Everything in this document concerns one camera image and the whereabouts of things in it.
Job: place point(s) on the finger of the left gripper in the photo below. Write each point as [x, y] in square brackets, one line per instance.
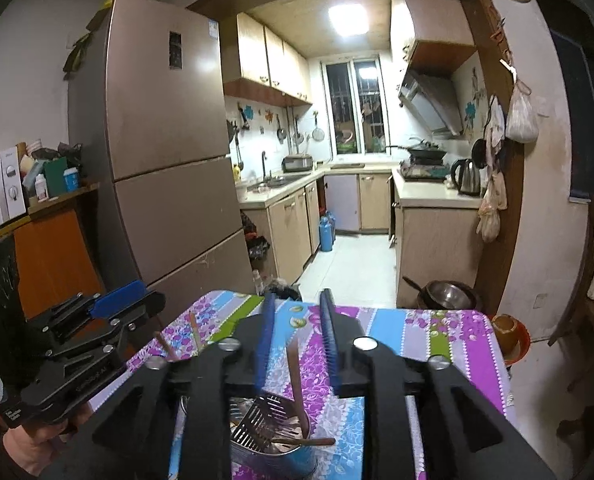
[140, 312]
[110, 304]

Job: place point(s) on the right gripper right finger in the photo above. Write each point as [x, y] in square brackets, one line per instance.
[463, 435]

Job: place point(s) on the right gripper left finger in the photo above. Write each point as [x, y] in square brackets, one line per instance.
[130, 436]

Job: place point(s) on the light bamboo chopstick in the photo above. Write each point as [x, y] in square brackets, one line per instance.
[171, 354]
[292, 355]
[195, 332]

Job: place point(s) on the brown wooden chopstick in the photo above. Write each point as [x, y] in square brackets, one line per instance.
[327, 441]

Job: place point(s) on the kitchen window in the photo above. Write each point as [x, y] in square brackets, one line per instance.
[356, 105]

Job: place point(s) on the person's left hand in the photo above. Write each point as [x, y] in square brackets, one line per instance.
[31, 447]

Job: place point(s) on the orange wooden cabinet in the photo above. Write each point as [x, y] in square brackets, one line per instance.
[53, 249]

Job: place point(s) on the blue lidded jar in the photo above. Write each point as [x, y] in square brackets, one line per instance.
[71, 178]

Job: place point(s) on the white medicine bottle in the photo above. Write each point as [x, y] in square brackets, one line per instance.
[41, 190]

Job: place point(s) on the blue perforated utensil holder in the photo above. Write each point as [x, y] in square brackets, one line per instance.
[259, 428]

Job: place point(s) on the steel bowl on floor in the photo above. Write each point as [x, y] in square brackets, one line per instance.
[445, 295]

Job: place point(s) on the wooden chair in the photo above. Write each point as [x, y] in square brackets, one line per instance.
[592, 284]

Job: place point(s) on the floral striped tablecloth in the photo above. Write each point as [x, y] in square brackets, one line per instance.
[464, 435]

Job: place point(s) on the blue water jug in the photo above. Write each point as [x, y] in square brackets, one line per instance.
[327, 231]

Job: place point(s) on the brown three-door refrigerator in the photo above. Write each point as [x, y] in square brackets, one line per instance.
[147, 108]

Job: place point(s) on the steel electric kettle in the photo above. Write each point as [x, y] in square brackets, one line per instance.
[465, 176]

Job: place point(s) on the black wok on stove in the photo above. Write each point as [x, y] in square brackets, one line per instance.
[424, 153]

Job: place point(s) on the hanging white plastic bag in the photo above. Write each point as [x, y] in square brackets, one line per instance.
[521, 121]

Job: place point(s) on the steel range hood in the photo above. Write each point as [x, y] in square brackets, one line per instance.
[433, 101]

